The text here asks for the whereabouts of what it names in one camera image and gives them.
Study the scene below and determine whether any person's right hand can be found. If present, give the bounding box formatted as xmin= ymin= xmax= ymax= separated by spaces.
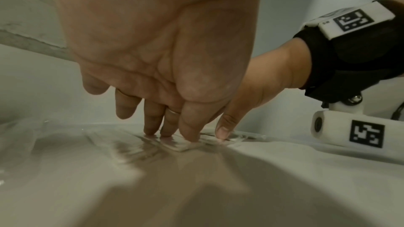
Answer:
xmin=215 ymin=37 xmax=314 ymax=140

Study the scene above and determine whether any person's left hand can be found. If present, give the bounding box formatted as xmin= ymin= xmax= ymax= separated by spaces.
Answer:
xmin=52 ymin=0 xmax=267 ymax=144

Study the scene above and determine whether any clear plastic bag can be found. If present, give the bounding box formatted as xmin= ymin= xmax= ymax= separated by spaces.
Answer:
xmin=0 ymin=117 xmax=267 ymax=187

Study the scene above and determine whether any white marker block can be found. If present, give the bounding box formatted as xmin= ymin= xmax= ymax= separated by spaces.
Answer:
xmin=300 ymin=1 xmax=396 ymax=40

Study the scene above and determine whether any black wrist strap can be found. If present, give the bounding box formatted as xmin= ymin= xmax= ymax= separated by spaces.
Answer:
xmin=293 ymin=0 xmax=404 ymax=103

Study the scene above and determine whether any white wrist camera unit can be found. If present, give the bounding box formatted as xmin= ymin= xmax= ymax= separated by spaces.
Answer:
xmin=311 ymin=91 xmax=404 ymax=150

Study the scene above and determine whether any black cable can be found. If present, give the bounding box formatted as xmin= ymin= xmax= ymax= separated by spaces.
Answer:
xmin=391 ymin=101 xmax=404 ymax=121

